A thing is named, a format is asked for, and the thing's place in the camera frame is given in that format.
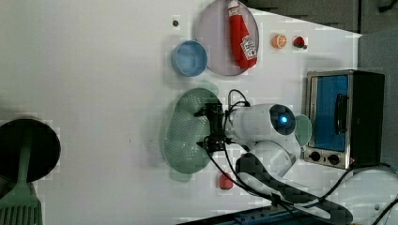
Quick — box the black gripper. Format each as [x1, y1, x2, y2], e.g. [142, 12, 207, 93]
[193, 103, 225, 152]

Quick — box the green oval plastic strainer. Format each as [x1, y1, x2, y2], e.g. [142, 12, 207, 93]
[162, 82, 219, 183]

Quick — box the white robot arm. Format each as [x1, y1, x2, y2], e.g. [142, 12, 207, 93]
[193, 103, 397, 225]

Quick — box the red strawberry toy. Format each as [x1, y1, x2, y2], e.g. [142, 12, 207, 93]
[219, 173, 234, 190]

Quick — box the blue plastic bowl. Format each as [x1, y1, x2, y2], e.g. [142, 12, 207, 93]
[171, 40, 208, 77]

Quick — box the round grey plate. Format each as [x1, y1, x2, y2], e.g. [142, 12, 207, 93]
[195, 0, 259, 76]

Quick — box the green plastic cup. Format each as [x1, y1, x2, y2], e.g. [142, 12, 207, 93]
[295, 114, 313, 152]

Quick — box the red ketchup bottle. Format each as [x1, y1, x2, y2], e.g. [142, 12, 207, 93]
[228, 0, 257, 69]

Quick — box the orange slice toy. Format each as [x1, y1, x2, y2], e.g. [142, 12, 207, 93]
[271, 34, 287, 49]

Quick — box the small dark red toy fruit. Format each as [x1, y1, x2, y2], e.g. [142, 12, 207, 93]
[293, 37, 307, 50]

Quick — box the silver toaster oven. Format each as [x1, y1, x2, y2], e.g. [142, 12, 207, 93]
[304, 69, 385, 170]

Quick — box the black round container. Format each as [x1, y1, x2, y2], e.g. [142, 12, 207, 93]
[0, 118, 61, 183]

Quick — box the green plastic spatula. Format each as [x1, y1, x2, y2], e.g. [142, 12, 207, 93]
[0, 129, 42, 225]

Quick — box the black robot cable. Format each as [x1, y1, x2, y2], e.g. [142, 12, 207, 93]
[203, 88, 398, 225]

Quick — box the blue metal frame rail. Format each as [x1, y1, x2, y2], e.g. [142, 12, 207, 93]
[177, 206, 331, 225]

